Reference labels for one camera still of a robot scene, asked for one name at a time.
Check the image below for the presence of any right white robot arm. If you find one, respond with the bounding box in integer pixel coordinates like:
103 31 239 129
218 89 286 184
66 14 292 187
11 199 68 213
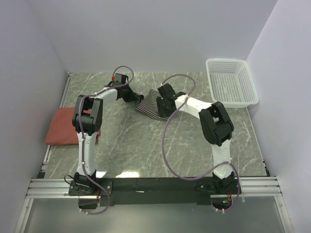
156 83 235 194

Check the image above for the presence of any white plastic laundry basket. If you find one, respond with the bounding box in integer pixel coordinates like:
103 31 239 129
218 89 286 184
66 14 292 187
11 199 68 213
206 58 259 108

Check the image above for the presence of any striped multicolour tank top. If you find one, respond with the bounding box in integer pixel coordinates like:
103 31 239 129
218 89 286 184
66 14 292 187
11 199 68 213
135 89 168 121

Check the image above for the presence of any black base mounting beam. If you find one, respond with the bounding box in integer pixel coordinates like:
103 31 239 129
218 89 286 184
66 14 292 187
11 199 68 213
64 175 242 211

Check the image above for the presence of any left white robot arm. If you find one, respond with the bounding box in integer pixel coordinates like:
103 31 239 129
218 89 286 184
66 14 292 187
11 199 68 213
72 73 143 195

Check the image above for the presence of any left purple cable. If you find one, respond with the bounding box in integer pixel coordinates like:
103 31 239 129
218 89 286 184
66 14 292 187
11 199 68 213
77 65 135 216

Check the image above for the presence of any rust red tank top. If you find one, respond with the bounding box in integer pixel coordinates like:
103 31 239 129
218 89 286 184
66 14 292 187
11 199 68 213
45 107 102 146

